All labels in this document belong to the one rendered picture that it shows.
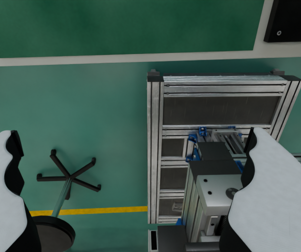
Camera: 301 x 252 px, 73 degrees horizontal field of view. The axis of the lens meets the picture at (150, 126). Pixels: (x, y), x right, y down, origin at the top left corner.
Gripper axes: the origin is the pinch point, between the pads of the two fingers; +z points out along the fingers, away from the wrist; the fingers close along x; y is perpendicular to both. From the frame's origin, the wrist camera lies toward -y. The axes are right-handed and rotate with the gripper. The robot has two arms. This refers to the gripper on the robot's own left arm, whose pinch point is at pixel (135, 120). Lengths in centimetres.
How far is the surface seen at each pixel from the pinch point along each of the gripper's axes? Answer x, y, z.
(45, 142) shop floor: -74, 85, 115
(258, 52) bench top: 28.9, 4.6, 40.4
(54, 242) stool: -55, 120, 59
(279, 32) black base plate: 31.0, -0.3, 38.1
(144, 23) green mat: 0.8, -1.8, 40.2
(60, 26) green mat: -17.9, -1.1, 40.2
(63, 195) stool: -59, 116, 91
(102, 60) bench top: -9.4, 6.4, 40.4
